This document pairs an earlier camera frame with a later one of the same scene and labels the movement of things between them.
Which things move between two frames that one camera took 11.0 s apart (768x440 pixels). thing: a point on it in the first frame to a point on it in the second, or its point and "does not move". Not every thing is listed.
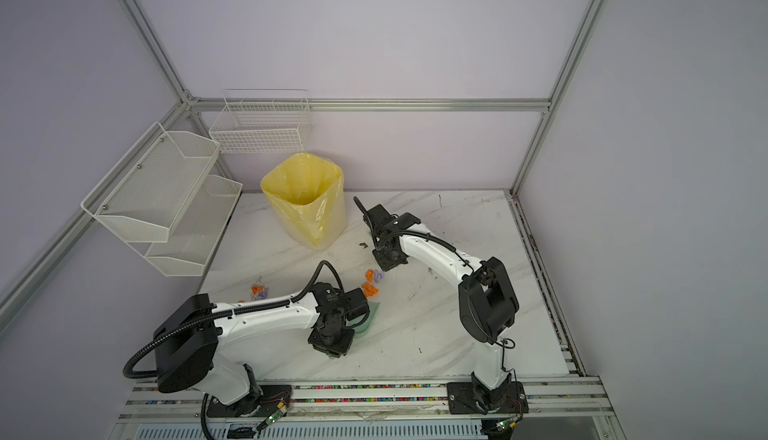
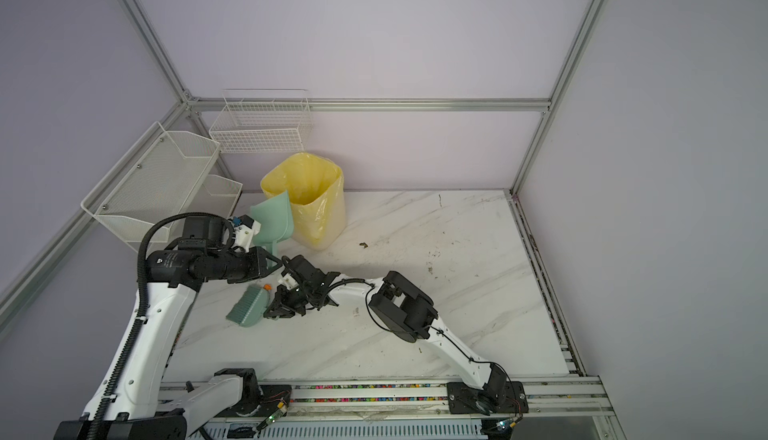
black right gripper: [384, 264] to [283, 311]
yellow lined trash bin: [307, 195] does not move
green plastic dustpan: [362, 323] to [276, 219]
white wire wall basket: [255, 121] does not move
